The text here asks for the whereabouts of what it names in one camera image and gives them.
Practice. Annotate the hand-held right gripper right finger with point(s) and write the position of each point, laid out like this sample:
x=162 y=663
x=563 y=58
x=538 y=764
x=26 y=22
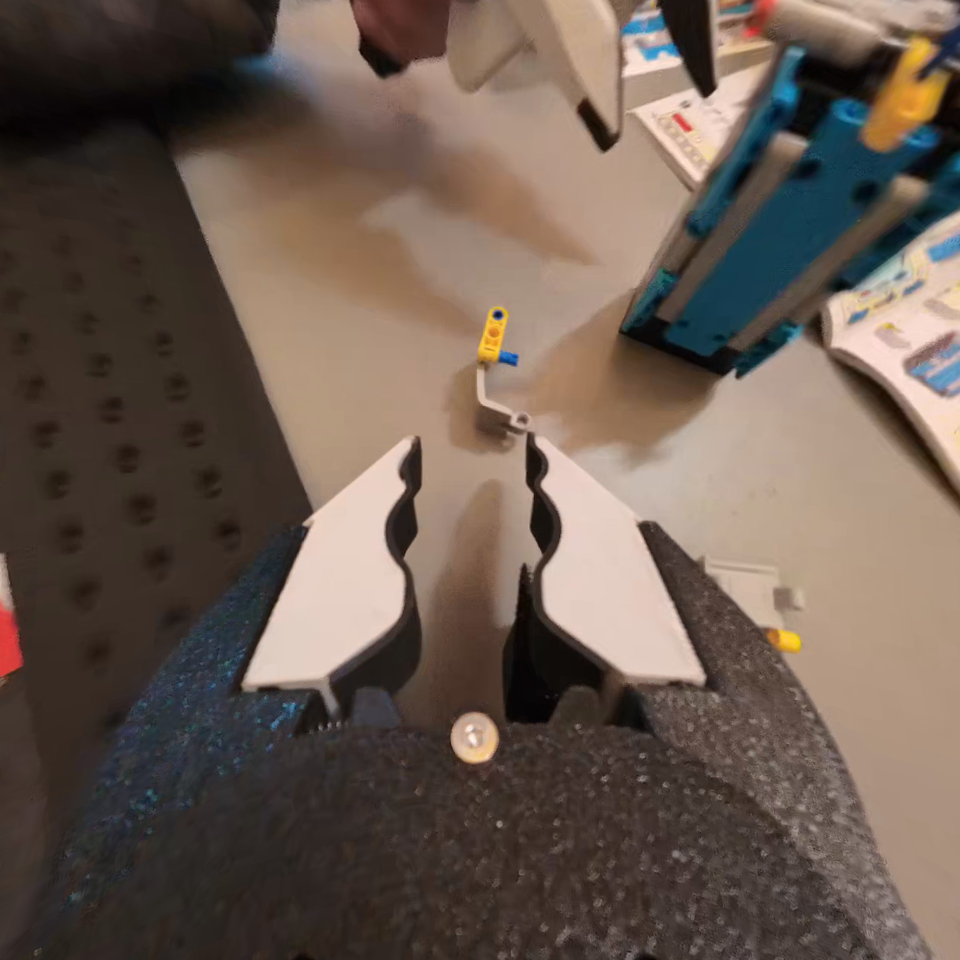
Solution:
x=608 y=600

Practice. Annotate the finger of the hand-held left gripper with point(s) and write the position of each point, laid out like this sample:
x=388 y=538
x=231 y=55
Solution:
x=690 y=38
x=578 y=60

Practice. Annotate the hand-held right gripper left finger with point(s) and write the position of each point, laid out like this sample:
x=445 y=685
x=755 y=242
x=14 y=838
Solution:
x=330 y=600

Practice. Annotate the grey blue toy brick assembly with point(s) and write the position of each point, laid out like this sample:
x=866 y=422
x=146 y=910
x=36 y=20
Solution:
x=795 y=195

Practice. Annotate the yellow toy brick connector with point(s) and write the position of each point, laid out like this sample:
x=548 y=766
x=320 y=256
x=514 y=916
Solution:
x=494 y=333

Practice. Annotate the brick instruction booklet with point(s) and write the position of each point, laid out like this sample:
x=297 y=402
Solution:
x=900 y=330

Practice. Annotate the grey desk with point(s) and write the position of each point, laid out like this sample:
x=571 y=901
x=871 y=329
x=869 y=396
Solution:
x=450 y=225

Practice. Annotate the person's left hand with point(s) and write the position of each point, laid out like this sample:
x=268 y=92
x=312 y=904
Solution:
x=398 y=30

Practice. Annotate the black perforated pad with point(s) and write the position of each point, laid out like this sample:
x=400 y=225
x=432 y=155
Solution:
x=105 y=450

